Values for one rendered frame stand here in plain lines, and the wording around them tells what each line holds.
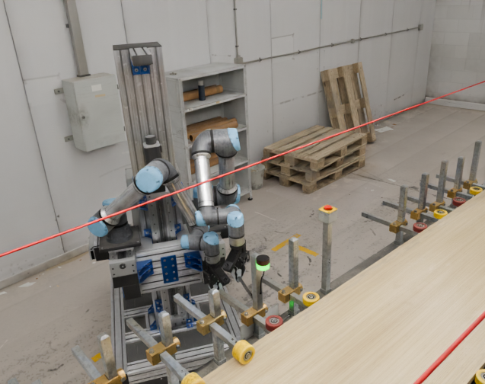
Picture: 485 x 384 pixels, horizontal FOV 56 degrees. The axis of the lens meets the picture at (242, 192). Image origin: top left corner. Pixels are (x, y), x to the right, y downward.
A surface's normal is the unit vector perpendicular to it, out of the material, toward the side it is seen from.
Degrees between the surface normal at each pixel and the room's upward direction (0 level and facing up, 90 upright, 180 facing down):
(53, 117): 90
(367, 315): 0
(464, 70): 90
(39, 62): 90
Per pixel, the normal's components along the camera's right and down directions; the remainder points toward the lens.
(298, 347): -0.05, -0.91
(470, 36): -0.70, 0.33
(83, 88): 0.71, 0.26
